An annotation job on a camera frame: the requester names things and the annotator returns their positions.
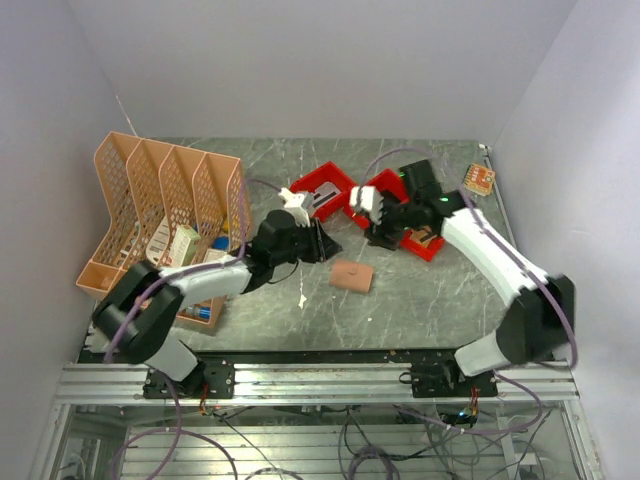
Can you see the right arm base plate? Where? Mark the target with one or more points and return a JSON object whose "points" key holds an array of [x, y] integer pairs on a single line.
{"points": [[446, 380]]}

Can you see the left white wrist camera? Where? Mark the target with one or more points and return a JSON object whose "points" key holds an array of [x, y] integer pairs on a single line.
{"points": [[299, 205]]}

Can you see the brown item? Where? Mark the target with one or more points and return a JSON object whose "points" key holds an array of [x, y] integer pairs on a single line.
{"points": [[423, 237]]}

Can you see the blue capped bottle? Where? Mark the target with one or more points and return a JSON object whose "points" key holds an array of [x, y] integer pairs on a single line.
{"points": [[199, 313]]}

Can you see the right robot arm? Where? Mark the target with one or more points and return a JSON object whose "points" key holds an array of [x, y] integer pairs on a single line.
{"points": [[539, 308]]}

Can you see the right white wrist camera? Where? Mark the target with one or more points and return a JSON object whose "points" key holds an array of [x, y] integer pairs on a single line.
{"points": [[367, 201]]}

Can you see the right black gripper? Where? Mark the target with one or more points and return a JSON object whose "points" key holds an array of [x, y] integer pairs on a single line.
{"points": [[379, 237]]}

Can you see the brown leather card holder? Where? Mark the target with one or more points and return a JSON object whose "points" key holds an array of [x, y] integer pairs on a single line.
{"points": [[351, 276]]}

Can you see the green white carton box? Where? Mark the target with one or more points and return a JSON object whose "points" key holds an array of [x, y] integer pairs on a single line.
{"points": [[184, 246]]}

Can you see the orange spiral notepad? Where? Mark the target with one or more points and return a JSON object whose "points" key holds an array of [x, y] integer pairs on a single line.
{"points": [[479, 180]]}

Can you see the red bin with cards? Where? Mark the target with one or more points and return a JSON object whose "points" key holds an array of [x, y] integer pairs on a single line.
{"points": [[327, 172]]}

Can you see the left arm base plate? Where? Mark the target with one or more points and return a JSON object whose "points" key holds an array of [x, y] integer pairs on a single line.
{"points": [[210, 380]]}

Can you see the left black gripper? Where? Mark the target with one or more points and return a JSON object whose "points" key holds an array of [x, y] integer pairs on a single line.
{"points": [[321, 245]]}

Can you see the yellow blue toy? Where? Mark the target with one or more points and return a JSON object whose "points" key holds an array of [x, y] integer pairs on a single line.
{"points": [[222, 240]]}

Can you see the white ruler card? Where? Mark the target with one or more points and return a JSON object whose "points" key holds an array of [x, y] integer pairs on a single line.
{"points": [[158, 242]]}

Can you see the red bin front pair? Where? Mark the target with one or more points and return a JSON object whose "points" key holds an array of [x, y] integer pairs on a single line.
{"points": [[389, 184]]}

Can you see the white credit card stack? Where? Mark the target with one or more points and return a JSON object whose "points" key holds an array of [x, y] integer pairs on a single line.
{"points": [[324, 193]]}

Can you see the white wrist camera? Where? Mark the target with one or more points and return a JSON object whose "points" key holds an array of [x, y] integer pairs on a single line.
{"points": [[367, 201], [299, 205]]}

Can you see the red bin pair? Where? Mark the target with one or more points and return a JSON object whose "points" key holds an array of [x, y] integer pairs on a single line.
{"points": [[389, 184], [425, 253]]}

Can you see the peach file organizer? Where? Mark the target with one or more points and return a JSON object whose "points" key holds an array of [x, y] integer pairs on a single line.
{"points": [[145, 180]]}

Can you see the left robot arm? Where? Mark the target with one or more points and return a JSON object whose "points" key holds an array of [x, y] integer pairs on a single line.
{"points": [[137, 314]]}

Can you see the aluminium rail frame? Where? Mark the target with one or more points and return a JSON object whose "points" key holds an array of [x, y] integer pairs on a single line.
{"points": [[261, 384]]}

